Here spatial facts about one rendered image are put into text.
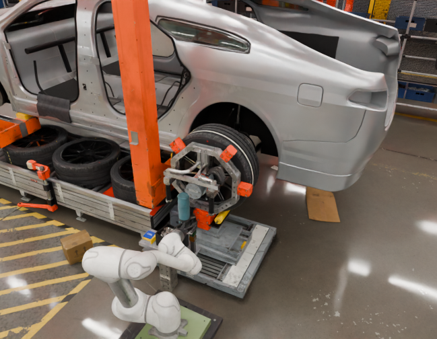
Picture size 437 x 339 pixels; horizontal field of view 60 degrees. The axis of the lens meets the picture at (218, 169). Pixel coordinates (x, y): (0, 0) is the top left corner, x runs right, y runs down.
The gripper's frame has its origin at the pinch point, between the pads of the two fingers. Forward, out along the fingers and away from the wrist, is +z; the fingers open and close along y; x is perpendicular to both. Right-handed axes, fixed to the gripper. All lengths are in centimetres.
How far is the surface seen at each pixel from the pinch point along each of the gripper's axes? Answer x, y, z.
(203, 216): 9.4, 3.8, 33.3
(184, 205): -2.7, 14.5, 19.4
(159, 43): -115, 281, 467
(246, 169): -37, -26, 29
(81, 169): 6, 139, 60
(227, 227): 31, -7, 69
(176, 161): -33.6, 26.0, 24.5
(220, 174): -35.3, -13.7, 10.4
